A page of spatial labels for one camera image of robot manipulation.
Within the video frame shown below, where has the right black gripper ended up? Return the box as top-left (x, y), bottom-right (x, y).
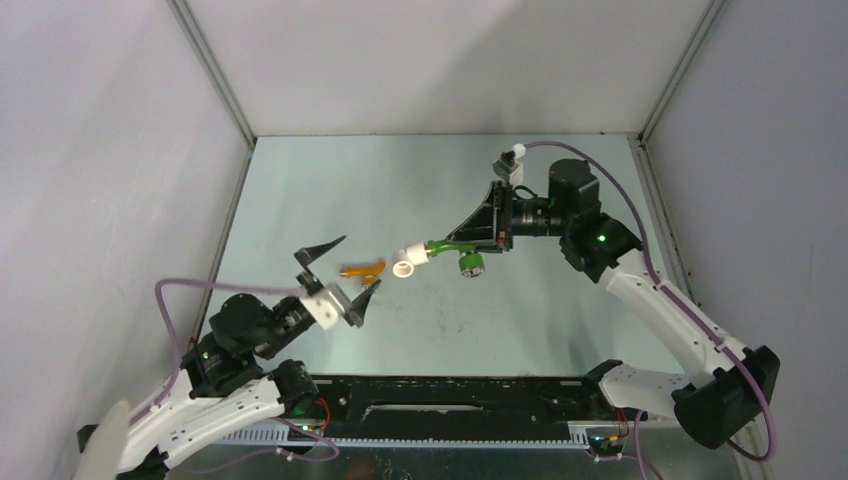
top-left (446, 181), bottom-right (572, 254)

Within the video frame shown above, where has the green water faucet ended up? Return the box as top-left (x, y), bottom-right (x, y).
top-left (425, 240), bottom-right (485, 278)

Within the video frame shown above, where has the white pipe elbow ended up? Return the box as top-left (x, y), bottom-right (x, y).
top-left (391, 241), bottom-right (430, 279)

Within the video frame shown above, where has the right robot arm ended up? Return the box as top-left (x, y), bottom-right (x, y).
top-left (445, 159), bottom-right (780, 449)

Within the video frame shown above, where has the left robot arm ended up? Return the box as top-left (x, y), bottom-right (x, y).
top-left (72, 238), bottom-right (377, 479)

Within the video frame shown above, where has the orange water faucet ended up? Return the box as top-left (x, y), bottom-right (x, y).
top-left (339, 260), bottom-right (386, 288)

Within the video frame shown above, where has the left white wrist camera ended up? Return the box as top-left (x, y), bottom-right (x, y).
top-left (300, 283), bottom-right (351, 331)

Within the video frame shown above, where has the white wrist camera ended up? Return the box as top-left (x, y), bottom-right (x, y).
top-left (493, 143), bottom-right (527, 187)
top-left (300, 283), bottom-right (351, 331)

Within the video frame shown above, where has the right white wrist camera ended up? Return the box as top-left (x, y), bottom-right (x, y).
top-left (493, 143), bottom-right (527, 187)

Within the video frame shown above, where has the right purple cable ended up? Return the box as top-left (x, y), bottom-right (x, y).
top-left (523, 140), bottom-right (780, 463)

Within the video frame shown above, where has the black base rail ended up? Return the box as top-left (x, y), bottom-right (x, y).
top-left (287, 375), bottom-right (636, 444)

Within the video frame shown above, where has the white ventilated cable duct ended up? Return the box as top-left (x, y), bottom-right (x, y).
top-left (218, 423), bottom-right (591, 452)

